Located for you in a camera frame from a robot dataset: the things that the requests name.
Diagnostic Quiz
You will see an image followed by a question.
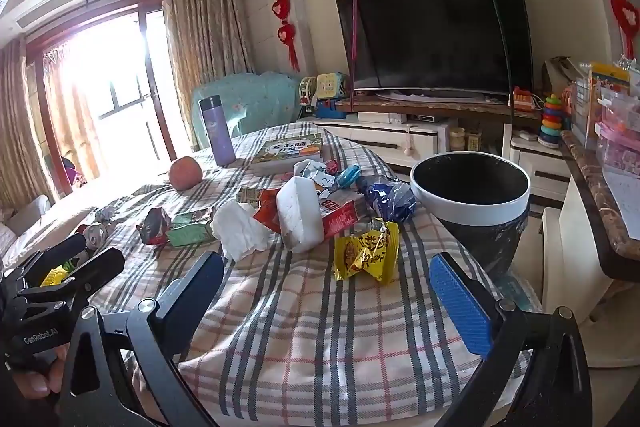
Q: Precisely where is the black flat television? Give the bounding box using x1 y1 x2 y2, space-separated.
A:
336 0 535 98

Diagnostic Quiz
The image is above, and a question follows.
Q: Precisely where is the teal covered chair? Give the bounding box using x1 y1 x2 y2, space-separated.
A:
191 72 303 148

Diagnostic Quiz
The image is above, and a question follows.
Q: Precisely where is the crushed drink can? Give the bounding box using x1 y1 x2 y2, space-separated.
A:
75 223 108 253

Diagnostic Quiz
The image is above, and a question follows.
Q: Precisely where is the purple thermos bottle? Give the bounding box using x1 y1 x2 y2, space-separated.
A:
198 96 237 168

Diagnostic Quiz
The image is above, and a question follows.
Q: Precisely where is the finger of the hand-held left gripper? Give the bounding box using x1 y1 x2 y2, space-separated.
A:
2 233 90 289
17 248 126 307

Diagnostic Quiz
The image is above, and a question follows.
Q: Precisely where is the rainbow stacking ring toy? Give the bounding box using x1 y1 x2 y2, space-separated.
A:
537 94 565 150

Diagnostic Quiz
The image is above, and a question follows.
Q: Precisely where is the pink plastic box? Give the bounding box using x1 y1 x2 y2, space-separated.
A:
595 122 640 170

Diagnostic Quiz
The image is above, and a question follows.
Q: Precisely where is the black white-rimmed trash bin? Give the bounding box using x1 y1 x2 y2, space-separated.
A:
410 152 532 280

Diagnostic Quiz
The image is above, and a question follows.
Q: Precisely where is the yellow snack wrapper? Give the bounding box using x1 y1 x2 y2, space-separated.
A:
333 217 401 285

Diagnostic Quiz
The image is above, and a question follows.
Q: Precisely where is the toy ferris wheel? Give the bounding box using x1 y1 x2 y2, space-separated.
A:
298 76 321 118

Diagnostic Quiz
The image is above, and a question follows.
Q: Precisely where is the white television cabinet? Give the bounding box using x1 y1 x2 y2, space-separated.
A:
297 99 576 208

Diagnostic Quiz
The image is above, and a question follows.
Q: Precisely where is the beige sofa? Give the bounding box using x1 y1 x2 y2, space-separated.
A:
0 194 96 268

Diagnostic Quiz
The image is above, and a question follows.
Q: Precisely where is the glass balcony door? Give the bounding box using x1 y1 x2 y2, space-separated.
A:
27 0 176 192

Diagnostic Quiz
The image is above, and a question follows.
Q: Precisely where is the person's left hand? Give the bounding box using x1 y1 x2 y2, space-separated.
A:
7 342 72 409

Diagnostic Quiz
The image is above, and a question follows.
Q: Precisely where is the blue snack bag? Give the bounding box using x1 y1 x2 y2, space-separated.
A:
359 176 418 224

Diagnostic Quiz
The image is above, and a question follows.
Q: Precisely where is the small flattened green carton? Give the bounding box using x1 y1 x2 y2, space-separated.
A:
236 187 266 208

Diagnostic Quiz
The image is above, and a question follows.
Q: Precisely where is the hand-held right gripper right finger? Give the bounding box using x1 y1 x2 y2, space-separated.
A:
429 252 593 427

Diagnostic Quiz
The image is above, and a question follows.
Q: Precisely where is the brown patterned curtain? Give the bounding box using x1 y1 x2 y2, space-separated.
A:
0 37 56 208
161 0 257 152

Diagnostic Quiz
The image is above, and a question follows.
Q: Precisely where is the blue plastic toy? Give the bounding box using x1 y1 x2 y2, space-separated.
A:
315 99 348 120

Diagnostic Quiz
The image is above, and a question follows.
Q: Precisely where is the red paper carton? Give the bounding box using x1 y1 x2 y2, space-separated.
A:
320 192 373 240

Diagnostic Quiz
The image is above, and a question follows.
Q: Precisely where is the plaid blanket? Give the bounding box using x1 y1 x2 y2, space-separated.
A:
0 122 531 427

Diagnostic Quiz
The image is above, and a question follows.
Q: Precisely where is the brown marble counter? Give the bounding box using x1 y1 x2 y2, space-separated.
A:
560 129 640 283

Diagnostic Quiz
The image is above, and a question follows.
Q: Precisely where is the red silver wrapper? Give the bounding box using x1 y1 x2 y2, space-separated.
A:
137 207 173 247

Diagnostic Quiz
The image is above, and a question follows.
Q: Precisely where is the white printed snack bag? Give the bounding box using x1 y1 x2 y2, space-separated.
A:
292 159 341 198

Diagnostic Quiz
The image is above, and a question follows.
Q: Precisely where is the children's picture book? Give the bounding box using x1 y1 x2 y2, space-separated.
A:
248 133 325 176

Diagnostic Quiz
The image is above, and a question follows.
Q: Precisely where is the red toy cash register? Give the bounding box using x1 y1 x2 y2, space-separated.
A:
512 87 536 112

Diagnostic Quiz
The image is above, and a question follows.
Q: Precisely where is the red heart hanging decoration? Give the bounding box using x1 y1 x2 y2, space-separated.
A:
596 0 640 58
264 0 302 72

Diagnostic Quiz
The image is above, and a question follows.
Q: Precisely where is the clear plastic organiser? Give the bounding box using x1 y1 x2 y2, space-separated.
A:
570 77 640 142

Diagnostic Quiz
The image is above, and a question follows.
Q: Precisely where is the white foam block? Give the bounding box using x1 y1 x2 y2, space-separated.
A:
276 176 326 254

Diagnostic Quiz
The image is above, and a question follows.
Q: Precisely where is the yellow orange box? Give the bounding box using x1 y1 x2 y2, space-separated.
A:
587 62 631 98

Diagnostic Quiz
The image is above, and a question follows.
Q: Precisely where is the white router box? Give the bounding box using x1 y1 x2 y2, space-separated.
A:
357 111 408 125

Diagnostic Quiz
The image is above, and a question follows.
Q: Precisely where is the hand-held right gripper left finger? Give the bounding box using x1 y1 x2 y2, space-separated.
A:
50 249 226 427

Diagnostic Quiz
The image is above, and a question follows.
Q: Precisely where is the orange-pink apple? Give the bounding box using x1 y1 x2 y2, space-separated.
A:
168 156 204 192

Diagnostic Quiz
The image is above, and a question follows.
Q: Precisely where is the colourful cloth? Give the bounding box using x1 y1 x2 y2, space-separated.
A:
60 154 88 185

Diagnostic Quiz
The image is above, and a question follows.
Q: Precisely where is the small yellow wrapper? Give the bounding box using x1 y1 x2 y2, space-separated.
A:
40 264 71 288

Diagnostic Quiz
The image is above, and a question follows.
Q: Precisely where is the white crumpled tissue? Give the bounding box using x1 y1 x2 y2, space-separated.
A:
211 201 275 262

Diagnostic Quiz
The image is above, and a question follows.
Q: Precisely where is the red plastic wrapper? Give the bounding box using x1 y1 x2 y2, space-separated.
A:
252 188 281 235

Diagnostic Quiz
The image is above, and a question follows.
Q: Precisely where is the green milk carton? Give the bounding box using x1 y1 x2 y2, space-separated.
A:
172 209 213 228
166 223 216 249

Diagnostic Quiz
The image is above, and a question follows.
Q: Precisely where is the beige bag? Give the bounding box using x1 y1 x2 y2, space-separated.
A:
542 56 581 95

